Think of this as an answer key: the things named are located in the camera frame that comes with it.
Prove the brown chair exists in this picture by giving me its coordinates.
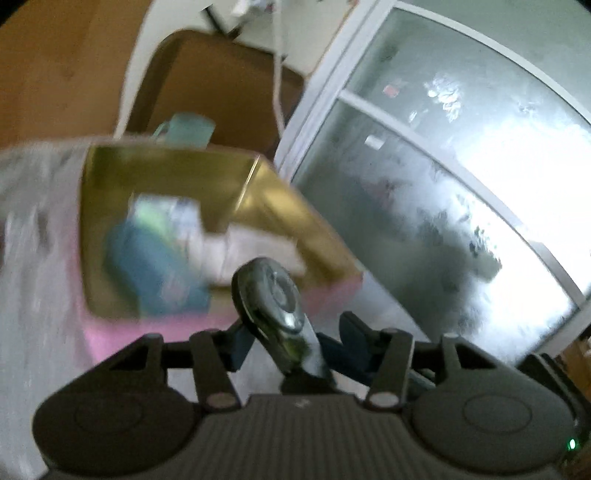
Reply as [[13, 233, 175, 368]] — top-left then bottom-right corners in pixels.
[[127, 30, 305, 153]]

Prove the blue plastic case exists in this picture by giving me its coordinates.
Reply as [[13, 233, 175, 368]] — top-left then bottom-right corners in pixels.
[[106, 224, 213, 319]]

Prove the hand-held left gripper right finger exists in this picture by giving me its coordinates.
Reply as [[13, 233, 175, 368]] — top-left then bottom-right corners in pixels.
[[318, 311, 499, 411]]

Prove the teal plastic cup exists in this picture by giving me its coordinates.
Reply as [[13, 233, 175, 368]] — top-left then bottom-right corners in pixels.
[[152, 113, 217, 148]]

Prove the round silver metal object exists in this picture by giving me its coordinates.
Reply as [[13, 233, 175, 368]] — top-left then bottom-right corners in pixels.
[[231, 257, 338, 384]]

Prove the frosted glass window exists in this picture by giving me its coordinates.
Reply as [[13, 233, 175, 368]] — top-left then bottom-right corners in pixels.
[[272, 0, 591, 365]]

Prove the wooden board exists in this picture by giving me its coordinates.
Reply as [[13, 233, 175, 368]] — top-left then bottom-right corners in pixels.
[[0, 0, 158, 153]]

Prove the white card package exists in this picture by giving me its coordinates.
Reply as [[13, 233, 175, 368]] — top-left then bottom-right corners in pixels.
[[203, 226, 308, 288]]

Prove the white and blue tissue pack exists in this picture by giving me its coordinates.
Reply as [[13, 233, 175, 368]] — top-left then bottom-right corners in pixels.
[[131, 194, 204, 243]]

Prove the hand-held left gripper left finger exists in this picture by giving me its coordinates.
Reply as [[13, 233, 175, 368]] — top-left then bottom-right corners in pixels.
[[97, 318, 254, 412]]

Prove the pink tin box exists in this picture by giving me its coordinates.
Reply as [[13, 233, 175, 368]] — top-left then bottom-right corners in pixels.
[[76, 143, 365, 365]]

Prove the white cable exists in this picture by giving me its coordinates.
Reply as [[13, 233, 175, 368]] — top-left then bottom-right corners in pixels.
[[271, 0, 291, 136]]

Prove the black strap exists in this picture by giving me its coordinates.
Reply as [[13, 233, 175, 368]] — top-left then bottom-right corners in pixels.
[[205, 9, 242, 38]]

